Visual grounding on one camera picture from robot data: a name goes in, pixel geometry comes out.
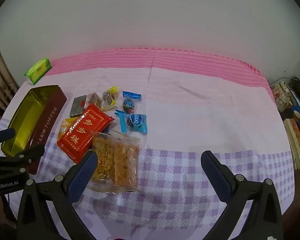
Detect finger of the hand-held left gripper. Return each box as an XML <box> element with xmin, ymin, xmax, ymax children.
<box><xmin>0</xmin><ymin>128</ymin><xmax>17</xmax><ymax>147</ymax></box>
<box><xmin>0</xmin><ymin>145</ymin><xmax>45</xmax><ymax>173</ymax></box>

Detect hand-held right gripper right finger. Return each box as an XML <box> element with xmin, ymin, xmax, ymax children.
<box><xmin>201</xmin><ymin>150</ymin><xmax>284</xmax><ymax>240</ymax></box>

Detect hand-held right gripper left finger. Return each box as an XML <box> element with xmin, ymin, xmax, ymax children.
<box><xmin>16</xmin><ymin>150</ymin><xmax>99</xmax><ymax>240</ymax></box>

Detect brown and gold tin box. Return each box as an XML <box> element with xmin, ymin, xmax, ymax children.
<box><xmin>0</xmin><ymin>85</ymin><xmax>67</xmax><ymax>175</ymax></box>

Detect clear pack of orange crisps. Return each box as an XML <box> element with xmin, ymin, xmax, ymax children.
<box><xmin>87</xmin><ymin>131</ymin><xmax>141</xmax><ymax>193</ymax></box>

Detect light blue plum candy packet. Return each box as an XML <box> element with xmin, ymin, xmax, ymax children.
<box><xmin>114</xmin><ymin>110</ymin><xmax>148</xmax><ymax>134</ymax></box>

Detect yellow brown snack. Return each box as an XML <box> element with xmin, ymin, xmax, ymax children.
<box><xmin>101</xmin><ymin>86</ymin><xmax>118</xmax><ymax>112</ymax></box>

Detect red snack packet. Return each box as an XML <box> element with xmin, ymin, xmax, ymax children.
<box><xmin>57</xmin><ymin>104</ymin><xmax>115</xmax><ymax>164</ymax></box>

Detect yellow orange snack packet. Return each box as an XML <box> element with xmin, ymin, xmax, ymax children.
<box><xmin>59</xmin><ymin>117</ymin><xmax>78</xmax><ymax>138</ymax></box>

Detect bamboo furniture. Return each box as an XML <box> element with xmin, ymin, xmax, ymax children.
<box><xmin>0</xmin><ymin>22</ymin><xmax>18</xmax><ymax>122</ymax></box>

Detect pink purple checked bedsheet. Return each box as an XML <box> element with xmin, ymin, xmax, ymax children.
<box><xmin>0</xmin><ymin>47</ymin><xmax>297</xmax><ymax>240</ymax></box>

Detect dark green snack packet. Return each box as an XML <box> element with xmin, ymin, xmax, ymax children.
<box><xmin>69</xmin><ymin>94</ymin><xmax>87</xmax><ymax>118</ymax></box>

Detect green tissue packet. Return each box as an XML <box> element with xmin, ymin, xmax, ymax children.
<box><xmin>24</xmin><ymin>58</ymin><xmax>52</xmax><ymax>85</ymax></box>

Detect brown cube snack clear wrapper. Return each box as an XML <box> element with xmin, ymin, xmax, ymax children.
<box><xmin>84</xmin><ymin>93</ymin><xmax>102</xmax><ymax>109</ymax></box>

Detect dark plum candy blue ends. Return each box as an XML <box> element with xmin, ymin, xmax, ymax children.
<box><xmin>122</xmin><ymin>91</ymin><xmax>142</xmax><ymax>114</ymax></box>

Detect floral printed box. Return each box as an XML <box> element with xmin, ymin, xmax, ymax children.
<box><xmin>271</xmin><ymin>82</ymin><xmax>292</xmax><ymax>112</ymax></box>

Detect blue printed book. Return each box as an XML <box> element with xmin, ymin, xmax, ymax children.
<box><xmin>289</xmin><ymin>90</ymin><xmax>300</xmax><ymax>137</ymax></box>

